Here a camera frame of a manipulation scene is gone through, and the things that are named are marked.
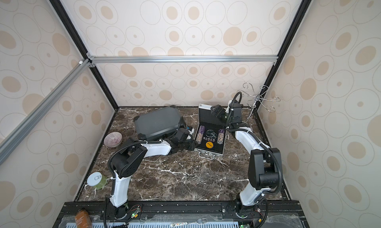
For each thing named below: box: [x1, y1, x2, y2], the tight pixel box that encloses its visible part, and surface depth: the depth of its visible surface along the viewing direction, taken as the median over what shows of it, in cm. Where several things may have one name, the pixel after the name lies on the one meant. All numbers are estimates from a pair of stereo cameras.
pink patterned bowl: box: [103, 131, 123, 148], surface depth 99 cm
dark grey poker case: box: [132, 105, 182, 141], surface depth 99 cm
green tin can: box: [86, 171, 108, 190], surface depth 81 cm
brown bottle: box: [74, 207, 93, 228], surface depth 70 cm
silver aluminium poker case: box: [194, 104, 227, 160], surface depth 99 cm
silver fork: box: [170, 217, 208, 228], surface depth 71 cm
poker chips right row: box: [216, 128, 225, 145], surface depth 100 cm
